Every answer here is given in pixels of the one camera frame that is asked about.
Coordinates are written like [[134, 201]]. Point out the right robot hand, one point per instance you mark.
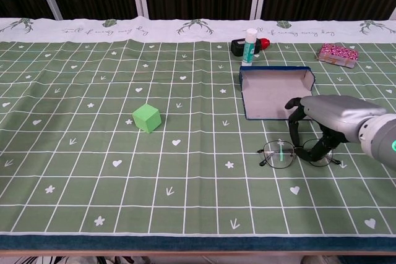
[[334, 112]]

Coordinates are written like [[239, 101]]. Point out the blue glasses case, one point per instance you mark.
[[266, 97]]

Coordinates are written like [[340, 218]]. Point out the black wire-frame eyeglasses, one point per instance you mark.
[[277, 160]]

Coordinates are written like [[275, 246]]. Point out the pink patterned small box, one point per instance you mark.
[[337, 51]]

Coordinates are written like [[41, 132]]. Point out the green white glue stick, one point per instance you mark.
[[248, 50]]

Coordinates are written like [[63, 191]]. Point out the black rectangular device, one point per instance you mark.
[[236, 47]]

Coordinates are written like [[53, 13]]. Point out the green grid tablecloth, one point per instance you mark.
[[198, 183]]

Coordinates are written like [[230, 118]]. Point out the green cube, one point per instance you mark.
[[145, 120]]

